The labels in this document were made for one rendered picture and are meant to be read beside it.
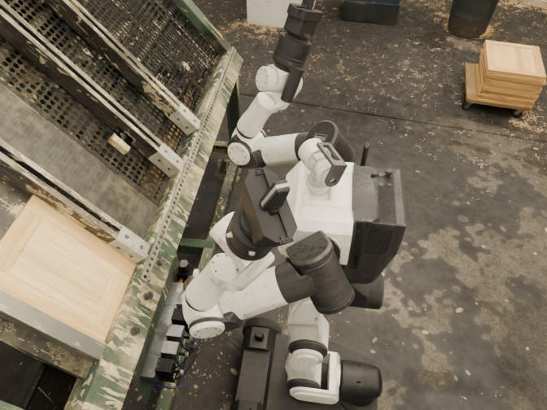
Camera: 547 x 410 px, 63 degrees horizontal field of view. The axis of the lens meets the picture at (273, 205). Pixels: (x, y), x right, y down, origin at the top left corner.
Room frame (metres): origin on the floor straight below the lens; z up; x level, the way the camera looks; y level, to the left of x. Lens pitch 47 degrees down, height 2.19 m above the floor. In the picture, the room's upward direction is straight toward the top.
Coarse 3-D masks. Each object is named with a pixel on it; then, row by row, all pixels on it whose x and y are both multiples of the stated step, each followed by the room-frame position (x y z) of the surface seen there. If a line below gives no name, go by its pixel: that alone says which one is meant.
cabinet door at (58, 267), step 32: (32, 224) 0.87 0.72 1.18; (64, 224) 0.92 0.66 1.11; (0, 256) 0.74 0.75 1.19; (32, 256) 0.78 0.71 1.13; (64, 256) 0.83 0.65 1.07; (96, 256) 0.88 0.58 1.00; (0, 288) 0.66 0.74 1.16; (32, 288) 0.69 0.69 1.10; (64, 288) 0.73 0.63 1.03; (96, 288) 0.78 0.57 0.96; (64, 320) 0.65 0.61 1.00; (96, 320) 0.68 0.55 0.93
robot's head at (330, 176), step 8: (320, 144) 0.80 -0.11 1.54; (328, 144) 0.81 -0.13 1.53; (336, 152) 0.78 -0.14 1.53; (328, 160) 0.75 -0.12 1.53; (336, 160) 0.75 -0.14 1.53; (328, 168) 0.74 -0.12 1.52; (336, 168) 0.73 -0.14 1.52; (344, 168) 0.74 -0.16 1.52; (320, 176) 0.73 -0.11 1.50; (328, 176) 0.72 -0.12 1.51; (336, 176) 0.73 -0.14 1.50; (320, 184) 0.73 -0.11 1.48; (328, 184) 0.72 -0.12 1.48; (336, 184) 0.73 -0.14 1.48
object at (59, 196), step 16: (0, 144) 1.01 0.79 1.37; (0, 160) 0.97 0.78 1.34; (16, 160) 1.00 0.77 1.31; (16, 176) 0.96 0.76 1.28; (32, 176) 0.97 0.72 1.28; (48, 176) 1.00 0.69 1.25; (32, 192) 0.96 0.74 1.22; (48, 192) 0.95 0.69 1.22; (64, 192) 0.99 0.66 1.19; (64, 208) 0.95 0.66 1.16; (80, 208) 0.96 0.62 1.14; (96, 208) 0.99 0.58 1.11; (96, 224) 0.94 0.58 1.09; (112, 224) 0.97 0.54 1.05; (112, 240) 0.93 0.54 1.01; (128, 240) 0.95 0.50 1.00; (128, 256) 0.93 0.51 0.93; (144, 256) 0.93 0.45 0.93
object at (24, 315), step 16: (0, 304) 0.61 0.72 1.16; (16, 304) 0.62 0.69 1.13; (16, 320) 0.59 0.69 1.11; (32, 320) 0.60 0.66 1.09; (48, 320) 0.62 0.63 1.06; (48, 336) 0.58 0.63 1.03; (64, 336) 0.59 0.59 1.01; (80, 336) 0.61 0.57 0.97; (80, 352) 0.57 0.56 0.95; (96, 352) 0.58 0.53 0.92
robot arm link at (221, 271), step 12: (216, 264) 0.51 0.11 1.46; (228, 264) 0.52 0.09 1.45; (252, 264) 0.47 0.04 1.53; (264, 264) 0.47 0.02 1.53; (216, 276) 0.49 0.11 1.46; (228, 276) 0.50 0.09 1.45; (240, 276) 0.47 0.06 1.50; (252, 276) 0.46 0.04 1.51; (228, 288) 0.47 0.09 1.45; (240, 288) 0.46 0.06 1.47
